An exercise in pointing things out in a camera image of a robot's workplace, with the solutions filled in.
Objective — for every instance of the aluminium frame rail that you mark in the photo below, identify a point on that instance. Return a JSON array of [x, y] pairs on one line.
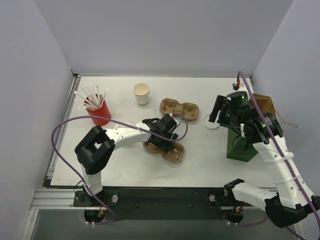
[[52, 199]]

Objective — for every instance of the clear plastic cup lid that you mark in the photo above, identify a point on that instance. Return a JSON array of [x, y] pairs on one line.
[[210, 125]]

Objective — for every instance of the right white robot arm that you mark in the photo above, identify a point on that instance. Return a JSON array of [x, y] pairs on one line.
[[293, 201]]

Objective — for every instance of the green paper takeout bag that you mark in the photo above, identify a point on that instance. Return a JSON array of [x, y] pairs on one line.
[[241, 149]]

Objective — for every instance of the red straw holder cup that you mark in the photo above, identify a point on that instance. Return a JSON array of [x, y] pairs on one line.
[[103, 111]]

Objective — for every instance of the brown pulp cup carrier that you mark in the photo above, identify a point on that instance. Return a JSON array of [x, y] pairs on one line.
[[174, 155]]

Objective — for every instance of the stacked white paper cups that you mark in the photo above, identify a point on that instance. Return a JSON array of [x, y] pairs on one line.
[[141, 92]]

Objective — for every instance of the white wrapped straws bundle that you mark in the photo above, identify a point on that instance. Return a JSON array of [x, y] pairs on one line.
[[93, 98]]

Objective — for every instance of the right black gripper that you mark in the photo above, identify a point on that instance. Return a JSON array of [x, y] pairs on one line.
[[219, 106]]

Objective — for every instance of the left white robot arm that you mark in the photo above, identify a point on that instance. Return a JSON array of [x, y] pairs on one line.
[[96, 148]]

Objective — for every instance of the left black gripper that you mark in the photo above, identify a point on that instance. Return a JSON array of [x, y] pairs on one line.
[[169, 139]]

